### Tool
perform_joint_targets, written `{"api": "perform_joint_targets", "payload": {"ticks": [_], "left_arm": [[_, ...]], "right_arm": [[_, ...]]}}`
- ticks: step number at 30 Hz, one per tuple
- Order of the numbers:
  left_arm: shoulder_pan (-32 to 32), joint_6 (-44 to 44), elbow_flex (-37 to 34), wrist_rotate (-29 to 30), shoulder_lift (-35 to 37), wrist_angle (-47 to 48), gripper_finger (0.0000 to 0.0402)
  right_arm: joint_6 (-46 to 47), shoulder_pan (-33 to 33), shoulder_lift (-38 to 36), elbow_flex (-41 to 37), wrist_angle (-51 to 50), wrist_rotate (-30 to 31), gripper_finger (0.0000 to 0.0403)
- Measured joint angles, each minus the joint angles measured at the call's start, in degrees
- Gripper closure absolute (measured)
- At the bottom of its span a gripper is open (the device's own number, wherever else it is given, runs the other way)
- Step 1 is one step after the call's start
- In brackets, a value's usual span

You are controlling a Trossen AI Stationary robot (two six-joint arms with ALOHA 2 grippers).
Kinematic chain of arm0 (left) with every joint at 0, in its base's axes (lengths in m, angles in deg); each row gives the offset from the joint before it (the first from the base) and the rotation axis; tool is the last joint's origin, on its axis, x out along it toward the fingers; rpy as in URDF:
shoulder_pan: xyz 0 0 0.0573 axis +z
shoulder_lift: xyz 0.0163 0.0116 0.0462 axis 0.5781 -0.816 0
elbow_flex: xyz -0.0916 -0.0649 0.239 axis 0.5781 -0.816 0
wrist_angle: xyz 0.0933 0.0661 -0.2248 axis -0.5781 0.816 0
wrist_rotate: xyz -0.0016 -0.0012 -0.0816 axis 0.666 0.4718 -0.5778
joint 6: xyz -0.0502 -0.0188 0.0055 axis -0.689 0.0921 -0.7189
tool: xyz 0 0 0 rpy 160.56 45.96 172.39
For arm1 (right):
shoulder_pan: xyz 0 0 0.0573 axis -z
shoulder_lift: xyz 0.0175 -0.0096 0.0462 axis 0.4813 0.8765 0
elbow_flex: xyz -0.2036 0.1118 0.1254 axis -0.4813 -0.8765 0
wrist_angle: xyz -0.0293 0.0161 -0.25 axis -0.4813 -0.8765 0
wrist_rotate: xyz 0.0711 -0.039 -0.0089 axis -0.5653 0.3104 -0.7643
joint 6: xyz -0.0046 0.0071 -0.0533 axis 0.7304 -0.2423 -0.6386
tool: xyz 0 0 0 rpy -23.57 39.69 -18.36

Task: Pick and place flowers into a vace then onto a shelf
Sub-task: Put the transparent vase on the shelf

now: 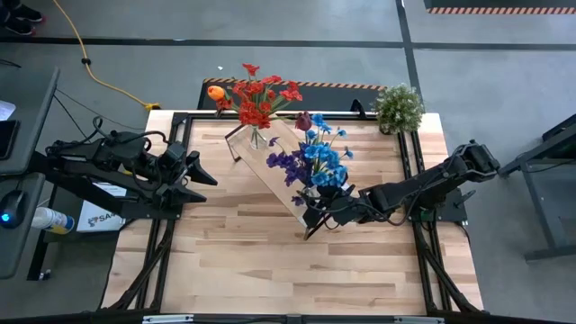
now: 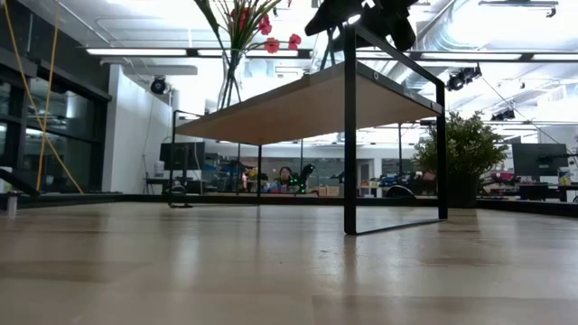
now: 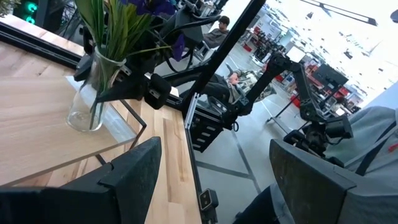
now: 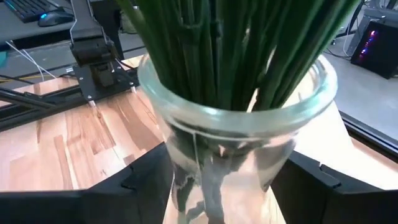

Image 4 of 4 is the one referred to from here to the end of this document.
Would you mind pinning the black aluminium rig frame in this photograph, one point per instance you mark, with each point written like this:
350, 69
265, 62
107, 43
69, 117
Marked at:
31, 102

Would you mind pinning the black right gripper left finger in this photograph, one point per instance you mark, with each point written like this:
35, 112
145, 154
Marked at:
93, 205

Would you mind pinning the purple artificial flower bunch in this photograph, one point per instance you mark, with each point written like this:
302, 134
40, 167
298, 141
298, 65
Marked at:
295, 56

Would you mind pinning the backlit computer keyboard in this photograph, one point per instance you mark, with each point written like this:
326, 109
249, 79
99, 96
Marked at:
28, 7

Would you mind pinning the teal floor mat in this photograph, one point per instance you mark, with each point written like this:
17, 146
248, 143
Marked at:
2, 59

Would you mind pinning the black desk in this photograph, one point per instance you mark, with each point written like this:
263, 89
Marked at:
18, 31

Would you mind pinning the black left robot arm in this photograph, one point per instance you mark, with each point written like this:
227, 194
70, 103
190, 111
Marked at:
93, 53

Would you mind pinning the black computer mouse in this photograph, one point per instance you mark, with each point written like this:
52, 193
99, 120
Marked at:
54, 18

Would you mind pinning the black computer tower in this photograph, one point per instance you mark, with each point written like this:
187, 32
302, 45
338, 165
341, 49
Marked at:
377, 49

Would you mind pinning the clear glass vase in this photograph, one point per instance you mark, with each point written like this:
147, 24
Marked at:
217, 121

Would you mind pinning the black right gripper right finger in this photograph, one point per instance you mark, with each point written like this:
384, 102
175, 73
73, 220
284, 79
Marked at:
335, 205

